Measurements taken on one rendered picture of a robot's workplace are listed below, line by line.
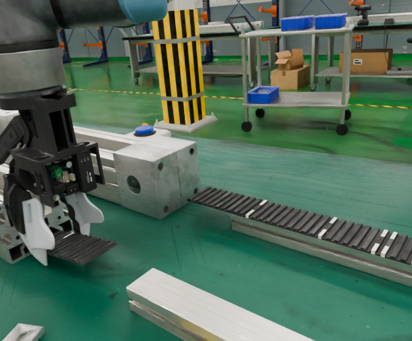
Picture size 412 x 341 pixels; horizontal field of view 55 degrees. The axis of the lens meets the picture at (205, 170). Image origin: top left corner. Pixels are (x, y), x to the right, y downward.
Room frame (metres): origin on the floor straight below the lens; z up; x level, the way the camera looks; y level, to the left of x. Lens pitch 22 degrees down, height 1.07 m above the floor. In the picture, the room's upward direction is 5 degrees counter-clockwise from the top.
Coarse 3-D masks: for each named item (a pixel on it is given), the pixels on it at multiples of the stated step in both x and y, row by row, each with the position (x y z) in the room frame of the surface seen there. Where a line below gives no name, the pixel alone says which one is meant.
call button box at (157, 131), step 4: (132, 132) 0.82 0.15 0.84; (152, 132) 0.80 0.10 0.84; (156, 132) 0.80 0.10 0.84; (160, 132) 0.80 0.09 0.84; (164, 132) 0.80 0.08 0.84; (168, 132) 0.80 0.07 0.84; (132, 136) 0.79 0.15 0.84; (136, 136) 0.78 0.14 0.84; (140, 136) 0.78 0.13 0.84; (144, 136) 0.78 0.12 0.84; (148, 136) 0.78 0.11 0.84; (152, 136) 0.78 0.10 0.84; (164, 136) 0.79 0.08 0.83; (168, 136) 0.80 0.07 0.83
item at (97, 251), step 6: (108, 240) 0.42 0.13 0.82; (96, 246) 0.41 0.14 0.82; (102, 246) 0.41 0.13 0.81; (108, 246) 0.41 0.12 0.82; (90, 252) 0.40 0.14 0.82; (96, 252) 0.39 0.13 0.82; (102, 252) 0.40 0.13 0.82; (78, 258) 0.39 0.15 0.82; (84, 258) 0.38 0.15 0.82; (90, 258) 0.38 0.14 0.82; (78, 264) 0.38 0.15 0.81; (84, 264) 0.38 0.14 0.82
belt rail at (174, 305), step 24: (144, 288) 0.33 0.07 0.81; (168, 288) 0.33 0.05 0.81; (192, 288) 0.32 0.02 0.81; (144, 312) 0.32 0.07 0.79; (168, 312) 0.30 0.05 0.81; (192, 312) 0.29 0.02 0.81; (216, 312) 0.29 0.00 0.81; (240, 312) 0.29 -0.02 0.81; (192, 336) 0.28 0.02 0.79; (216, 336) 0.26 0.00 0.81; (240, 336) 0.26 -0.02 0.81; (264, 336) 0.25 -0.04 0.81; (288, 336) 0.25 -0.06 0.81
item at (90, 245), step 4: (96, 240) 0.43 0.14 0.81; (100, 240) 0.42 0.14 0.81; (104, 240) 0.42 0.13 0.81; (88, 244) 0.42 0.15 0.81; (92, 244) 0.42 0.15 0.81; (96, 244) 0.42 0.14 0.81; (80, 248) 0.41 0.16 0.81; (84, 248) 0.41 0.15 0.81; (88, 248) 0.41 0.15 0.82; (72, 252) 0.40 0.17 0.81; (76, 252) 0.40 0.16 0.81; (80, 252) 0.40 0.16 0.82; (84, 252) 0.40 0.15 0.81; (64, 256) 0.40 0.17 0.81; (68, 256) 0.40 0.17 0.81; (72, 256) 0.39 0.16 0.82; (76, 256) 0.39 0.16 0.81; (68, 260) 0.39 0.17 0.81; (72, 260) 0.39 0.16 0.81
